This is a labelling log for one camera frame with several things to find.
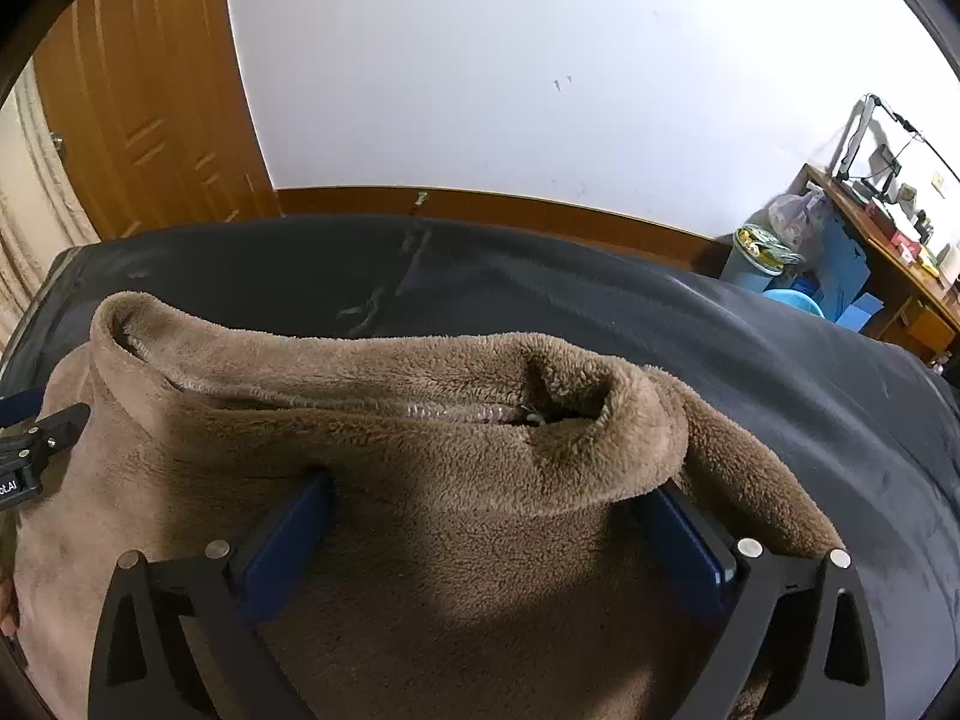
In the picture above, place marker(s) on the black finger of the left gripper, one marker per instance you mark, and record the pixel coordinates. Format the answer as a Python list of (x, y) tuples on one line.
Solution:
[(58, 431)]

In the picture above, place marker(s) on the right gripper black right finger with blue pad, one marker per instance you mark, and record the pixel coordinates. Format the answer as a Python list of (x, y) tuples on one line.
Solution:
[(800, 625)]

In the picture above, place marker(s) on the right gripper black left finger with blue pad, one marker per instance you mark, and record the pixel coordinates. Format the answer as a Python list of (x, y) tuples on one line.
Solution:
[(142, 666)]

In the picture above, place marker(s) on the brown fleece jacket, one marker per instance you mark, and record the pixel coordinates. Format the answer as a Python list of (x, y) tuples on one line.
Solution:
[(487, 559)]

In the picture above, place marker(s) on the beige curtain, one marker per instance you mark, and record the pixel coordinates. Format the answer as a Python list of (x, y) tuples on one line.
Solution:
[(40, 213)]

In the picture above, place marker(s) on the black bed cover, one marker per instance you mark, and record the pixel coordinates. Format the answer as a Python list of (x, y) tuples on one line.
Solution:
[(864, 425)]

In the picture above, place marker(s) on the blue plastic basin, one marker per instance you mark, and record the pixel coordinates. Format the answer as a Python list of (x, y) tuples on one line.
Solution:
[(796, 299)]

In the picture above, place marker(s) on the round wooden desk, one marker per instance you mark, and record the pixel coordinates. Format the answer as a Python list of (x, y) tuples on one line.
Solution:
[(919, 314)]

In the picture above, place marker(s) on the brown wooden door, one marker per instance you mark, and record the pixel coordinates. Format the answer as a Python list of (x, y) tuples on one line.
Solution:
[(147, 96)]

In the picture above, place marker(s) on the plastic bag of items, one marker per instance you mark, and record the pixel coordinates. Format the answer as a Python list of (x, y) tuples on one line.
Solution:
[(799, 220)]

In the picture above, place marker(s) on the white desk lamp frame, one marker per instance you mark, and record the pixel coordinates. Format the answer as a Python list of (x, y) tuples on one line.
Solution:
[(869, 156)]

